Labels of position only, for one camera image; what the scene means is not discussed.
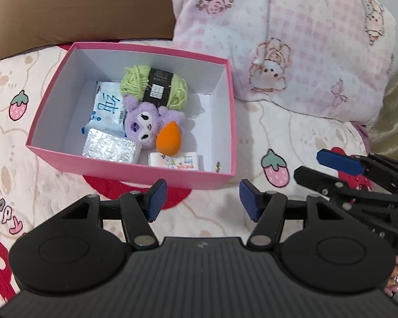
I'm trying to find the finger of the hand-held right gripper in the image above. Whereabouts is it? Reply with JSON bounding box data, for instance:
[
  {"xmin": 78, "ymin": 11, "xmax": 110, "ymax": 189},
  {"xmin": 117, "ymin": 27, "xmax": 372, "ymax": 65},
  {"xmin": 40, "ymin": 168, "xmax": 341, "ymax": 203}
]
[
  {"xmin": 293, "ymin": 166, "xmax": 398, "ymax": 206},
  {"xmin": 317, "ymin": 149, "xmax": 398, "ymax": 194}
]

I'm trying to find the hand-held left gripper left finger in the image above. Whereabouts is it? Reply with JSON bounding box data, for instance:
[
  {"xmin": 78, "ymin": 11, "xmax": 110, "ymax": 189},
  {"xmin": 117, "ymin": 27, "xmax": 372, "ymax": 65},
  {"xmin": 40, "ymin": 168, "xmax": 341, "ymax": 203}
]
[{"xmin": 61, "ymin": 179, "xmax": 168, "ymax": 251}]

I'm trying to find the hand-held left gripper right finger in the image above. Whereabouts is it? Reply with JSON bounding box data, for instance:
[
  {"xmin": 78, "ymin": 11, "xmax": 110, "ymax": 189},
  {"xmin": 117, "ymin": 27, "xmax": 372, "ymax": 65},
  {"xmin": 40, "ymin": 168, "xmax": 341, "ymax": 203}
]
[{"xmin": 239, "ymin": 179, "xmax": 348, "ymax": 250}]

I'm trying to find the pink cardboard box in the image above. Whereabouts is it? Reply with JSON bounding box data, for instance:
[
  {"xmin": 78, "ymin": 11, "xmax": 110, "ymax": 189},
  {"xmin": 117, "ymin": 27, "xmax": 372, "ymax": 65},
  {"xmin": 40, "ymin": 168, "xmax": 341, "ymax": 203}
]
[{"xmin": 25, "ymin": 41, "xmax": 237, "ymax": 191}]

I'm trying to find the small white tissue pack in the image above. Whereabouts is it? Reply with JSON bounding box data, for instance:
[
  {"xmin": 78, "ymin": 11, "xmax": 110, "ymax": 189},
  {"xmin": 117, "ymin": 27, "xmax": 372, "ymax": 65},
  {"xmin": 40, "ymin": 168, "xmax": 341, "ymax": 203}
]
[{"xmin": 148, "ymin": 151, "xmax": 200, "ymax": 172}]

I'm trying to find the orange makeup sponge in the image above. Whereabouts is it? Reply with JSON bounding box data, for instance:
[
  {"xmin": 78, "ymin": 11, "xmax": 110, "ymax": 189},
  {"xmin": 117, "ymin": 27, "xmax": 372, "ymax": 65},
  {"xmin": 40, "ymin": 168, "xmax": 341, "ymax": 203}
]
[{"xmin": 156, "ymin": 121, "xmax": 184, "ymax": 157}]

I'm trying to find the clear plastic swab box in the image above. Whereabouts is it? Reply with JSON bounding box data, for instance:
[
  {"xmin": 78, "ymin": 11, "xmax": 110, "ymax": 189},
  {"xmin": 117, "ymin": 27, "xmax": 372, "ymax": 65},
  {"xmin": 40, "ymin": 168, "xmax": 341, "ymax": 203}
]
[{"xmin": 82, "ymin": 128, "xmax": 141, "ymax": 164}]

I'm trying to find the purple plush toy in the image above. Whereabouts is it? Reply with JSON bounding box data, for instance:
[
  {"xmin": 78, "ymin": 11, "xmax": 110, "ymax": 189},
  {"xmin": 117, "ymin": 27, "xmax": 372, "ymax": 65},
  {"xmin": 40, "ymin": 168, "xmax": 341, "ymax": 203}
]
[{"xmin": 122, "ymin": 93, "xmax": 185, "ymax": 149}]

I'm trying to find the blue wet wipes pack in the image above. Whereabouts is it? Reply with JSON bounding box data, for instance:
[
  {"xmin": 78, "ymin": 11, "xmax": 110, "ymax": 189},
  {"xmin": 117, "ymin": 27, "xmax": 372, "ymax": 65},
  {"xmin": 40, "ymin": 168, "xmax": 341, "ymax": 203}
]
[{"xmin": 80, "ymin": 81, "xmax": 127, "ymax": 136}]

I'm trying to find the green yarn ball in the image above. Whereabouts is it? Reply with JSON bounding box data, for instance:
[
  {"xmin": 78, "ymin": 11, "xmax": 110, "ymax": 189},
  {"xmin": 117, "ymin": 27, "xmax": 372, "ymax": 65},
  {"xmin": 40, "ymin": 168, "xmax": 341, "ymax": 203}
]
[{"xmin": 120, "ymin": 65, "xmax": 188, "ymax": 110}]

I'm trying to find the printed bear blanket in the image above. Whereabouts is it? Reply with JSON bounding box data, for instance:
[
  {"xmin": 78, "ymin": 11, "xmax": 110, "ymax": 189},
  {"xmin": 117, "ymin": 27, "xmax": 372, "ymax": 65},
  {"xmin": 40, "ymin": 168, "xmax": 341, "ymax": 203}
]
[{"xmin": 0, "ymin": 36, "xmax": 372, "ymax": 308}]

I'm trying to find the golden fabric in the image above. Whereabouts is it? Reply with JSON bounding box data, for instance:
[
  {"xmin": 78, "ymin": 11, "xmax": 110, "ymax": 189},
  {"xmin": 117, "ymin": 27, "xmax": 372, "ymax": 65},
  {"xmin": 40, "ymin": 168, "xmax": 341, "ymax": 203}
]
[{"xmin": 368, "ymin": 69, "xmax": 398, "ymax": 167}]

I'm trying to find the pink checked pillow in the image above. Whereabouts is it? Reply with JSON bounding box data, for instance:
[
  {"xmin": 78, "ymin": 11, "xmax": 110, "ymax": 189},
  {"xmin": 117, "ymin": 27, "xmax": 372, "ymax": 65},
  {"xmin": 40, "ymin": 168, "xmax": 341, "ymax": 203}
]
[{"xmin": 171, "ymin": 0, "xmax": 396, "ymax": 126}]

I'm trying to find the brown pillow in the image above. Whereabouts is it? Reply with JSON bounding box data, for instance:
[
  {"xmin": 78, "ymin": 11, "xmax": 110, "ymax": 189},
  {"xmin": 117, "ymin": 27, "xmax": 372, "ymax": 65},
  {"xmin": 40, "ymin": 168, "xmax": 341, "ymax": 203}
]
[{"xmin": 0, "ymin": 0, "xmax": 178, "ymax": 61}]

